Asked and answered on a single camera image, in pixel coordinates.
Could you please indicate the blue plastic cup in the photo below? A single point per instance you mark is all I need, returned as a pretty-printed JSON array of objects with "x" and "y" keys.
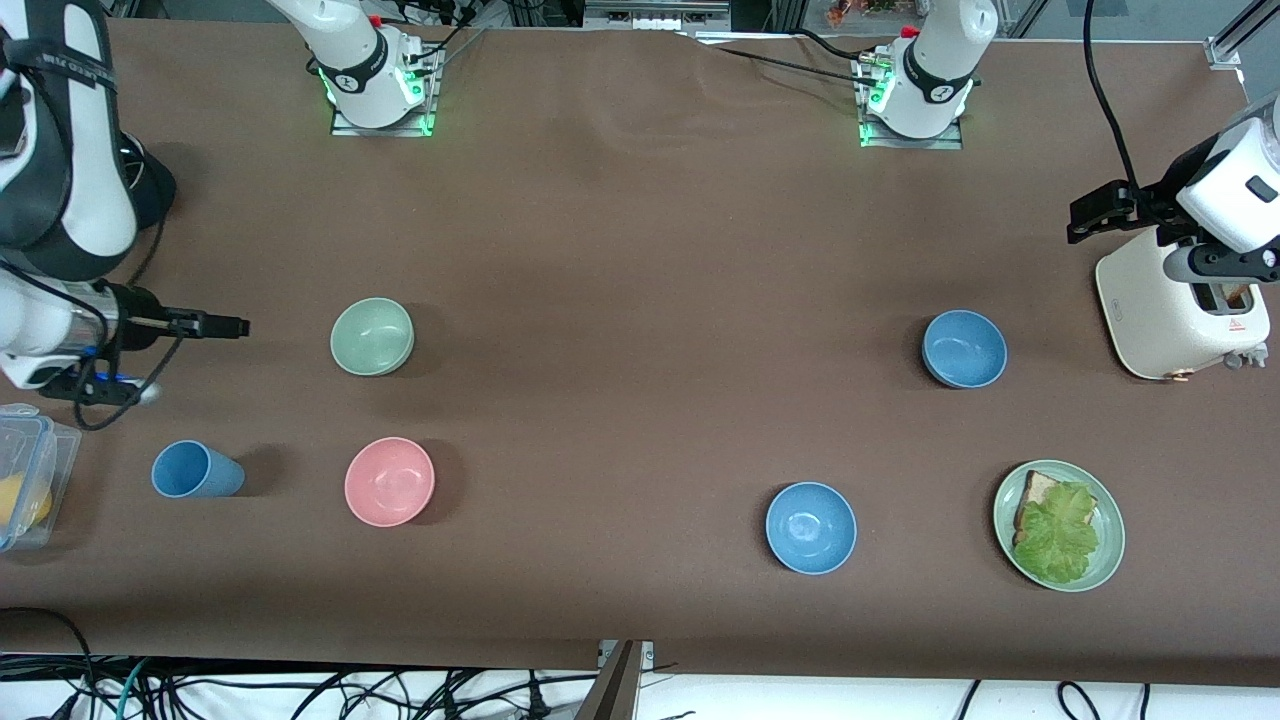
[{"x": 195, "y": 470}]

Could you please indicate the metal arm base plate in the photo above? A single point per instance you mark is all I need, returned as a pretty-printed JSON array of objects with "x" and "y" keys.
[
  {"x": 950, "y": 143},
  {"x": 345, "y": 128}
]

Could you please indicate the white toaster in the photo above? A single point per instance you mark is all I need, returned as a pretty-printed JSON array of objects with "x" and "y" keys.
[{"x": 1165, "y": 320}]

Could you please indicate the aluminium frame profile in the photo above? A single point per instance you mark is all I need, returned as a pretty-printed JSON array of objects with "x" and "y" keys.
[{"x": 1240, "y": 35}]

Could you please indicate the blue bowl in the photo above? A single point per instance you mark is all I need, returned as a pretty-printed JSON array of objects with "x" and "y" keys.
[
  {"x": 963, "y": 348},
  {"x": 810, "y": 528}
]

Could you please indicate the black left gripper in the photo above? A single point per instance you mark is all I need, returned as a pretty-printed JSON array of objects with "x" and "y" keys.
[{"x": 1139, "y": 204}]

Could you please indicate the bread slice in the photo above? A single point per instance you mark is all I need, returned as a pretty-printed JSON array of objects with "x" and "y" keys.
[{"x": 1035, "y": 490}]

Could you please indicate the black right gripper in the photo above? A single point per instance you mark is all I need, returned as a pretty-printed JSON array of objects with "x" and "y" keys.
[{"x": 141, "y": 305}]

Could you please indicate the pink bowl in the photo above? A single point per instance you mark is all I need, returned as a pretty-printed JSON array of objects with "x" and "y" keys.
[{"x": 388, "y": 482}]

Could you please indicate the clear plastic container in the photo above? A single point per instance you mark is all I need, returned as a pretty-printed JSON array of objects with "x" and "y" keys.
[{"x": 62, "y": 480}]

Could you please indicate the yellow lemon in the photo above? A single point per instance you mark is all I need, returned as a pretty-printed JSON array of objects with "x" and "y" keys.
[{"x": 18, "y": 500}]

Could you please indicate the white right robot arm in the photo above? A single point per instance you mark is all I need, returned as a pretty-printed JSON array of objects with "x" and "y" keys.
[{"x": 70, "y": 130}]

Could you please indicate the light green bowl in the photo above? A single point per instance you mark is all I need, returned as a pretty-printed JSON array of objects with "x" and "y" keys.
[{"x": 370, "y": 336}]

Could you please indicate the green lettuce leaf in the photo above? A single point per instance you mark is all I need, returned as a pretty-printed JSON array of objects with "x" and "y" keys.
[{"x": 1058, "y": 535}]

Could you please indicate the clear lid with blue rim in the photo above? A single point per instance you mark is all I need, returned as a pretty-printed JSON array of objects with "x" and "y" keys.
[{"x": 22, "y": 450}]

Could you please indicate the light green plate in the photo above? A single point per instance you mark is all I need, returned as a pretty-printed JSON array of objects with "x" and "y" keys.
[{"x": 1110, "y": 545}]

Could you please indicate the brown toast slice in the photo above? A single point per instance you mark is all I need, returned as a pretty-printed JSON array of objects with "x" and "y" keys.
[{"x": 1236, "y": 296}]

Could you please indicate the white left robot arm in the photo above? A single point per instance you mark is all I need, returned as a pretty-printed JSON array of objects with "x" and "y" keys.
[{"x": 940, "y": 60}]

